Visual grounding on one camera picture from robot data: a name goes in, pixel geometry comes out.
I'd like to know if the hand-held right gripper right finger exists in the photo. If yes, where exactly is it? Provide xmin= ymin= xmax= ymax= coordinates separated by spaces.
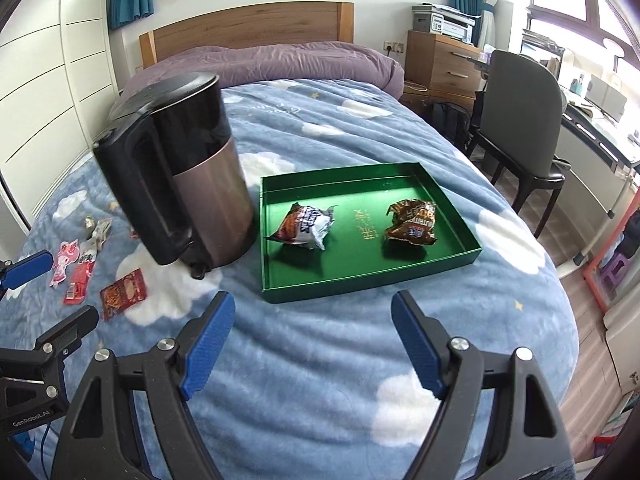
xmin=391 ymin=290 xmax=576 ymax=480

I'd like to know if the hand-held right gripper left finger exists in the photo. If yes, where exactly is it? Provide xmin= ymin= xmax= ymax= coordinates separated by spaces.
xmin=50 ymin=290 xmax=237 ymax=480

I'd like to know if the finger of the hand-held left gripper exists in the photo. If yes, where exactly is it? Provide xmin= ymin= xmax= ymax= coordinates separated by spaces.
xmin=0 ymin=305 xmax=100 ymax=377
xmin=0 ymin=251 xmax=54 ymax=301

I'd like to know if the pink cartoon character packet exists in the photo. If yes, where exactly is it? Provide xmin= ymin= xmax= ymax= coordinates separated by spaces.
xmin=48 ymin=240 xmax=83 ymax=288

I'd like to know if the plain red snack packet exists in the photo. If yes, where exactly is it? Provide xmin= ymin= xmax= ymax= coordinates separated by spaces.
xmin=63 ymin=262 xmax=98 ymax=305

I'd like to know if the red-brown snack packet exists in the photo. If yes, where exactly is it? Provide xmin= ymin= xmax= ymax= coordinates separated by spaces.
xmin=100 ymin=269 xmax=148 ymax=322

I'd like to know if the green rectangular tray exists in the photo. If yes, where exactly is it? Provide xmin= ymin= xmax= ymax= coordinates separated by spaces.
xmin=260 ymin=161 xmax=483 ymax=305

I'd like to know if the crumpled silver snack wrapper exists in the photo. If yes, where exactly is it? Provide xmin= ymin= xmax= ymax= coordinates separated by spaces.
xmin=83 ymin=216 xmax=114 ymax=251

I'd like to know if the blue cloud-print blanket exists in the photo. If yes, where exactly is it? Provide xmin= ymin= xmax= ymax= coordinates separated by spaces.
xmin=0 ymin=77 xmax=581 ymax=480

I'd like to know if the crumpled brown snack packet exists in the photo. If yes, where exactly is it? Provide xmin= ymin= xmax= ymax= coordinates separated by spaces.
xmin=382 ymin=199 xmax=438 ymax=247

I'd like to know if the black and bronze electric kettle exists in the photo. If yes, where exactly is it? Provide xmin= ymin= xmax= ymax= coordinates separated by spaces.
xmin=93 ymin=73 xmax=258 ymax=281

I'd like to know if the white brown snack packet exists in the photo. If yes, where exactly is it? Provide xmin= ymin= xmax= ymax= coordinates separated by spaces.
xmin=265 ymin=202 xmax=337 ymax=252

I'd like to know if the white wardrobe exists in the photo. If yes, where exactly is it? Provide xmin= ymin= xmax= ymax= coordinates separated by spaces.
xmin=0 ymin=0 xmax=121 ymax=221

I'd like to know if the black backpack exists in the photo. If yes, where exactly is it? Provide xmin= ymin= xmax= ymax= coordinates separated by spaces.
xmin=432 ymin=101 xmax=471 ymax=148

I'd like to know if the white desk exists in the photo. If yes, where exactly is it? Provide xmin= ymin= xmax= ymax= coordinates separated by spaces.
xmin=555 ymin=85 xmax=640 ymax=281

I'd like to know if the dark grey chair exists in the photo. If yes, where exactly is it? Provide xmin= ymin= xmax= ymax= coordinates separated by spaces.
xmin=467 ymin=49 xmax=571 ymax=238

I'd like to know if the wooden drawer cabinet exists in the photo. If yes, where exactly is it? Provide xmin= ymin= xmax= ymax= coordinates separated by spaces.
xmin=404 ymin=30 xmax=483 ymax=106

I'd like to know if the purple duvet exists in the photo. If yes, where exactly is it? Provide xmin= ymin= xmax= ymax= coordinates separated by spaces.
xmin=110 ymin=44 xmax=405 ymax=111

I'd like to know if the grey box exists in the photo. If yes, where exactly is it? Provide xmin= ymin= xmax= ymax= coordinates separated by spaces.
xmin=585 ymin=75 xmax=628 ymax=121

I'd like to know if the wooden headboard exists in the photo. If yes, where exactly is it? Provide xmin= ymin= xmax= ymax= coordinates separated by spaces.
xmin=139 ymin=2 xmax=355 ymax=68

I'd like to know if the white printer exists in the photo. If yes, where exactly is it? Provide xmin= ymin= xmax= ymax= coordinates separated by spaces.
xmin=412 ymin=4 xmax=476 ymax=43

